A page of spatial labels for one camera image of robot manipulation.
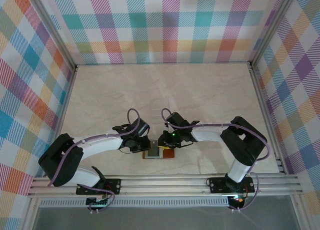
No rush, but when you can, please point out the brown leather card holder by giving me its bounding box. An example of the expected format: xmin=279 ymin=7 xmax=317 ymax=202
xmin=142 ymin=139 xmax=176 ymax=161

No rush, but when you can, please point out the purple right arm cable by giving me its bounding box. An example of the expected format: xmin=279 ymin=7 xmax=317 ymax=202
xmin=160 ymin=108 xmax=272 ymax=213

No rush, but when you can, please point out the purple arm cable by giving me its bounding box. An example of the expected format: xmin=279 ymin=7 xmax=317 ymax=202
xmin=160 ymin=108 xmax=272 ymax=213
xmin=47 ymin=108 xmax=141 ymax=214

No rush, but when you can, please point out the aluminium mounting rail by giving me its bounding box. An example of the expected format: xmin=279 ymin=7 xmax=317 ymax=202
xmin=26 ymin=173 xmax=303 ymax=198

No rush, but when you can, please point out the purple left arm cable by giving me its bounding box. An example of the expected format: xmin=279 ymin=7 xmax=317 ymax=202
xmin=47 ymin=108 xmax=141 ymax=214

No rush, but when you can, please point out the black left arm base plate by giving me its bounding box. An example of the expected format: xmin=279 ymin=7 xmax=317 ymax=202
xmin=75 ymin=178 xmax=123 ymax=196

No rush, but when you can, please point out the slotted grey cable duct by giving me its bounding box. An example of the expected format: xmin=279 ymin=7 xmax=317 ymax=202
xmin=39 ymin=198 xmax=231 ymax=208

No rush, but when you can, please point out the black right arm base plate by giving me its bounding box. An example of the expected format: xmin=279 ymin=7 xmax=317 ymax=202
xmin=208 ymin=176 xmax=256 ymax=194

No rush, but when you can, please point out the aluminium table side rail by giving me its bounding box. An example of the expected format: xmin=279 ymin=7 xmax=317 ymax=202
xmin=248 ymin=61 xmax=288 ymax=174
xmin=42 ymin=64 xmax=79 ymax=178

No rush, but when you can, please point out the aluminium frame post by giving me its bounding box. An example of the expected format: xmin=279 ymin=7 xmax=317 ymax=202
xmin=248 ymin=0 xmax=298 ymax=70
xmin=26 ymin=0 xmax=79 ymax=72

